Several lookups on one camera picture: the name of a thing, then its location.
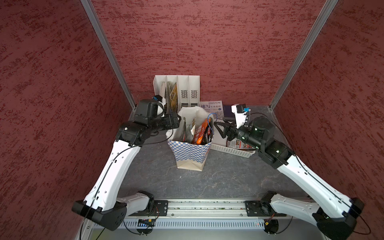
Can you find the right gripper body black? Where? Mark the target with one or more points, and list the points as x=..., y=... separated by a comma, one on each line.
x=243, y=132

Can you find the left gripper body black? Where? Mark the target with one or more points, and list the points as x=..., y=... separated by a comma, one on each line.
x=164, y=123

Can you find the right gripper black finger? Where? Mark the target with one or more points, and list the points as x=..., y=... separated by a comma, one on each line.
x=224, y=124
x=224, y=131

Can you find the dark red condiment packet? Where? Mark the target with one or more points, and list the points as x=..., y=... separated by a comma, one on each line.
x=239, y=145

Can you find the white perforated plastic basket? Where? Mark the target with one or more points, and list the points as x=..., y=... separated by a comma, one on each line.
x=220, y=144

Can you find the orange condiment packet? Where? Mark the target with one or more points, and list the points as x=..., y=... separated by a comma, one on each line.
x=203, y=133

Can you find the blue checkered paper bag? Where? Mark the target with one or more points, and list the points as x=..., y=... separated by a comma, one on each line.
x=188, y=155

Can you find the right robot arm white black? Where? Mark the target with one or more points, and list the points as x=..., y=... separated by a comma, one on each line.
x=332, y=212

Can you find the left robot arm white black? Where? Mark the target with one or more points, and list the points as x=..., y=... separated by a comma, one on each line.
x=102, y=205

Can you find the dark blue book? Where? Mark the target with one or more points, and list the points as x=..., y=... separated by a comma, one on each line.
x=228, y=111

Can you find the white printed booklet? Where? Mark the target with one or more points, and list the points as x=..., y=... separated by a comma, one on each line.
x=213, y=107

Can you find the yellow packet in organizer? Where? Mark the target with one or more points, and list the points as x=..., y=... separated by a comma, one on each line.
x=172, y=96

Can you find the white magazine file organizer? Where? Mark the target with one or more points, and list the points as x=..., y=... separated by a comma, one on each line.
x=188, y=90

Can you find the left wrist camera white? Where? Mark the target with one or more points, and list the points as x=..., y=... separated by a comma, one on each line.
x=149, y=109

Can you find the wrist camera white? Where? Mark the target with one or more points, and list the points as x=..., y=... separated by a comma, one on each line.
x=240, y=111
x=149, y=109

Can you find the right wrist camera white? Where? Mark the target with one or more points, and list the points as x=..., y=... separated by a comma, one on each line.
x=240, y=111

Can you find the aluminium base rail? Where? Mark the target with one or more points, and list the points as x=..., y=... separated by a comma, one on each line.
x=262, y=215

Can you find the left aluminium corner post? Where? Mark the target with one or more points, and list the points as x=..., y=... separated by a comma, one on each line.
x=97, y=26

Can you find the aluminium corner post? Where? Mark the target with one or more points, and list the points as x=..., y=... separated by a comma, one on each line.
x=315, y=30
x=97, y=26

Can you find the right aluminium corner post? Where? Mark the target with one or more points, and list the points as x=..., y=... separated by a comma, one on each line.
x=315, y=30

